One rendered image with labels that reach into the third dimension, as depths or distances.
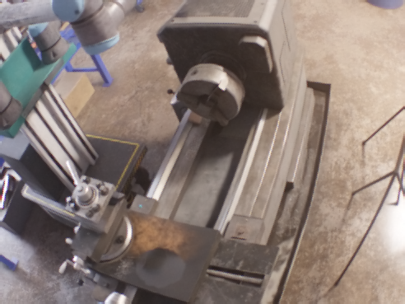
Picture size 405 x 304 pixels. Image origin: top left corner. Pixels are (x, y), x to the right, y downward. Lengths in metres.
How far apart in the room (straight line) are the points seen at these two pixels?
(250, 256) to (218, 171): 0.56
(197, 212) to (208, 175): 0.19
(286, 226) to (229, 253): 0.60
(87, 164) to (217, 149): 1.12
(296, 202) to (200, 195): 0.55
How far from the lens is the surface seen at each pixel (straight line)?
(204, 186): 1.79
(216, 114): 1.59
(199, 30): 1.60
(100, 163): 2.69
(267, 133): 1.75
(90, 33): 0.84
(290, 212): 2.01
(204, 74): 1.51
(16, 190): 3.19
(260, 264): 1.40
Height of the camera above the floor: 2.18
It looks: 48 degrees down
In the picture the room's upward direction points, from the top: 25 degrees counter-clockwise
